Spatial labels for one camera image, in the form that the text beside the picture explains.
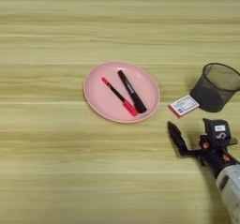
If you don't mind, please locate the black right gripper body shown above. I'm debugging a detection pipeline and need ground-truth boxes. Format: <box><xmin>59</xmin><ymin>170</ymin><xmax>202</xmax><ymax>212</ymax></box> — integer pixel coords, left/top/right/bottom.
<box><xmin>187</xmin><ymin>134</ymin><xmax>240</xmax><ymax>178</ymax></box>

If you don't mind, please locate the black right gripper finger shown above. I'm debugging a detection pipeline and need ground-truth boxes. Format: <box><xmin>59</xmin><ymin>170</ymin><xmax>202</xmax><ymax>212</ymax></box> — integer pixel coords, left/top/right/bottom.
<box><xmin>202</xmin><ymin>117</ymin><xmax>212</xmax><ymax>138</ymax></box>
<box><xmin>167</xmin><ymin>120</ymin><xmax>189</xmax><ymax>157</ymax></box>

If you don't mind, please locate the black mesh pen cup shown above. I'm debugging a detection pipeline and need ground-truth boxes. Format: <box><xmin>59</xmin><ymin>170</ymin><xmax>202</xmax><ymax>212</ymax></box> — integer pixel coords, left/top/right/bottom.
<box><xmin>189</xmin><ymin>62</ymin><xmax>240</xmax><ymax>113</ymax></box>

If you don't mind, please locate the small red white box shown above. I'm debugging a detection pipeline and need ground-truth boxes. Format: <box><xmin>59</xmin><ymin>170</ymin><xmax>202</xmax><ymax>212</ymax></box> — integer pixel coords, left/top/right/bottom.
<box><xmin>167</xmin><ymin>94</ymin><xmax>201</xmax><ymax>119</ymax></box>

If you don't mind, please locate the pink round plate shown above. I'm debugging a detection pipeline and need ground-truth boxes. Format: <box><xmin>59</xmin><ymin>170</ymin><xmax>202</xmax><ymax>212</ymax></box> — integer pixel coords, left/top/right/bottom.
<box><xmin>82</xmin><ymin>61</ymin><xmax>161</xmax><ymax>124</ymax></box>

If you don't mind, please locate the black box with white label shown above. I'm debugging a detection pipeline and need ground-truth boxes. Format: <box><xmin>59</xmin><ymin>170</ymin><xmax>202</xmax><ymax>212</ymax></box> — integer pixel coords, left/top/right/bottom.
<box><xmin>207</xmin><ymin>119</ymin><xmax>233</xmax><ymax>145</ymax></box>

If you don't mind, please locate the black marker pen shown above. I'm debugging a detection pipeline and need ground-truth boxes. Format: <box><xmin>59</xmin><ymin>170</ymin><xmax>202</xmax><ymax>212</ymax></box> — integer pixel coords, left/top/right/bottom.
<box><xmin>116</xmin><ymin>69</ymin><xmax>148</xmax><ymax>114</ymax></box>

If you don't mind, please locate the red pen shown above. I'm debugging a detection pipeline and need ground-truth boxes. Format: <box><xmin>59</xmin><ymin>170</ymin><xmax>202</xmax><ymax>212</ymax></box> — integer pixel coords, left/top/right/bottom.
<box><xmin>100</xmin><ymin>76</ymin><xmax>140</xmax><ymax>117</ymax></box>

